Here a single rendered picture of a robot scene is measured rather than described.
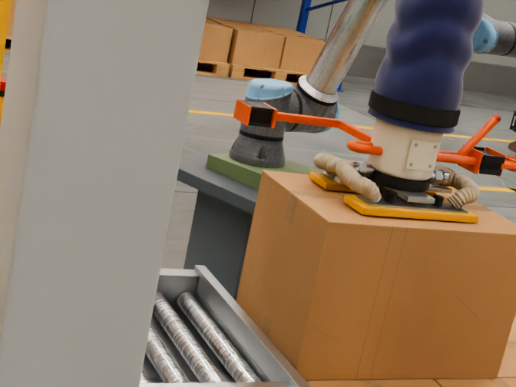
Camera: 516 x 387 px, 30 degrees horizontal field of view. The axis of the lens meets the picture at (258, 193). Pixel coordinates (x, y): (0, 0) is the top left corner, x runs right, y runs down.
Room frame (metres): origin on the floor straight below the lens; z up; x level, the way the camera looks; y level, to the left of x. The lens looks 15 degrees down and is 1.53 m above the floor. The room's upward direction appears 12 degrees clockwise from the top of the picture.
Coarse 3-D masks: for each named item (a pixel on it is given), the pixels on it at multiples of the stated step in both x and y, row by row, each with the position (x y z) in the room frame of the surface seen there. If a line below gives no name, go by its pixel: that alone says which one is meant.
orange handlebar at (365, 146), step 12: (276, 120) 2.50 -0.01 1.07; (288, 120) 2.52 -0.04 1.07; (300, 120) 2.53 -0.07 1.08; (312, 120) 2.55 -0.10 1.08; (324, 120) 2.57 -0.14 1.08; (336, 120) 2.59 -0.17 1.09; (348, 132) 2.53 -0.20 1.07; (360, 132) 2.48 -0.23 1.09; (348, 144) 2.32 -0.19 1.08; (360, 144) 2.31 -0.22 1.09; (372, 144) 2.36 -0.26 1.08; (444, 156) 2.41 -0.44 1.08; (456, 156) 2.43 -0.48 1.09; (504, 168) 2.51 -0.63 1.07
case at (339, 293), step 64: (320, 192) 2.34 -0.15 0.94; (256, 256) 2.38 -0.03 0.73; (320, 256) 2.09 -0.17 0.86; (384, 256) 2.16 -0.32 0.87; (448, 256) 2.24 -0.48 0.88; (512, 256) 2.32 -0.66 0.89; (256, 320) 2.31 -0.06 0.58; (320, 320) 2.10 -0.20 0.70; (384, 320) 2.18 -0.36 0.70; (448, 320) 2.26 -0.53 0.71; (512, 320) 2.34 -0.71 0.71
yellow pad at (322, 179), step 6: (312, 174) 2.42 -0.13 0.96; (318, 174) 2.42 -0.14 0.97; (324, 174) 2.42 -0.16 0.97; (318, 180) 2.39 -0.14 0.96; (324, 180) 2.37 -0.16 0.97; (330, 180) 2.38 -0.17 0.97; (324, 186) 2.36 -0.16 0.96; (330, 186) 2.36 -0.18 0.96; (336, 186) 2.36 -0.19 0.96; (342, 186) 2.37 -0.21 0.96; (426, 192) 2.49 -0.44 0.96; (432, 192) 2.50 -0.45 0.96
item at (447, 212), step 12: (348, 204) 2.25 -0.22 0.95; (360, 204) 2.20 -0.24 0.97; (372, 204) 2.21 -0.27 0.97; (384, 204) 2.23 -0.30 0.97; (396, 204) 2.25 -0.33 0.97; (408, 204) 2.28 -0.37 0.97; (420, 204) 2.31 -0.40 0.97; (432, 204) 2.33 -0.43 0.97; (444, 204) 2.36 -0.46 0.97; (384, 216) 2.21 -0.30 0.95; (396, 216) 2.22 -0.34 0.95; (408, 216) 2.24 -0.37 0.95; (420, 216) 2.26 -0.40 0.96; (432, 216) 2.27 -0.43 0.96; (444, 216) 2.29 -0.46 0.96; (456, 216) 2.30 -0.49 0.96; (468, 216) 2.32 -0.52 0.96
